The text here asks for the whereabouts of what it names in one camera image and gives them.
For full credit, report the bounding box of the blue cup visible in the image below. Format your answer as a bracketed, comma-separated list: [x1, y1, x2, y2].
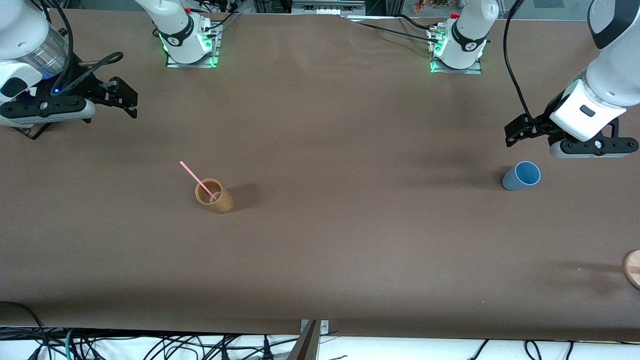
[501, 161, 542, 192]

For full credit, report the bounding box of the pink chopstick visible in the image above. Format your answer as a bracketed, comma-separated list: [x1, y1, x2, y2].
[180, 161, 217, 202]

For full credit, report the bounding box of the brown wooden cup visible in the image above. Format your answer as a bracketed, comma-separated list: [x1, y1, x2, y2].
[194, 178, 234, 215]

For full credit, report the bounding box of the round wooden disc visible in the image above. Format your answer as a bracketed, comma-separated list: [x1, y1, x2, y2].
[622, 249, 640, 291]

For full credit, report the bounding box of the grey metal box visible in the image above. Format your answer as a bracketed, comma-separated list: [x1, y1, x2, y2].
[291, 0, 367, 16]

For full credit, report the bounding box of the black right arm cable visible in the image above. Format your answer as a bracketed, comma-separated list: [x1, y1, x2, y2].
[27, 0, 125, 96]

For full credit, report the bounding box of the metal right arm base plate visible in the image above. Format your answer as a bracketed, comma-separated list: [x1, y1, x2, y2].
[165, 22, 221, 69]

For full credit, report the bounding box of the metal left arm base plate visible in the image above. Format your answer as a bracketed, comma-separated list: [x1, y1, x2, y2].
[429, 27, 484, 75]

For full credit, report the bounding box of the black base connector cable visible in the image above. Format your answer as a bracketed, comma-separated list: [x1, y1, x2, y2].
[202, 9, 242, 32]

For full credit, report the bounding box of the short black table cable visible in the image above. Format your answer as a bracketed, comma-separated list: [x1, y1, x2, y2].
[397, 14, 437, 32]

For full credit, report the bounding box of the long black table cable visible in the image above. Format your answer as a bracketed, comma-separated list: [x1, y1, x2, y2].
[342, 17, 446, 45]

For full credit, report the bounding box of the small metal table bracket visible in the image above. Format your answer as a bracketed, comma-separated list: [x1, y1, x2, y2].
[300, 319, 330, 335]

